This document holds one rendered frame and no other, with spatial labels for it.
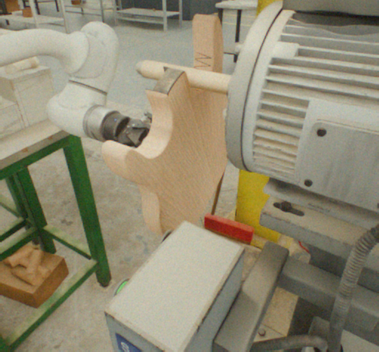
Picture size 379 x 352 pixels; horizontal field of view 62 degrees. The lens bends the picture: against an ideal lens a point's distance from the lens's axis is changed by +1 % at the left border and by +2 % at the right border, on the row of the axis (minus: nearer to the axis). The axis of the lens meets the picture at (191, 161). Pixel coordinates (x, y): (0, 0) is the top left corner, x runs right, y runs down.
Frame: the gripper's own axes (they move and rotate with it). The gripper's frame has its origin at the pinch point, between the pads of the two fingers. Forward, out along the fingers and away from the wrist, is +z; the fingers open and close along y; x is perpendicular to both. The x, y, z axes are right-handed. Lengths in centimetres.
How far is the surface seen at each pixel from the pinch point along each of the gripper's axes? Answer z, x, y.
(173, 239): 16.0, 15.9, 22.1
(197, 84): 6.6, 18.4, -2.8
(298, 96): 25.5, 27.3, 4.0
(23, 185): -96, -56, 14
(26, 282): -81, -82, 49
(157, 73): -1.8, 18.8, -3.0
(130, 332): 18.8, 20.3, 33.0
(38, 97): -66, -10, -7
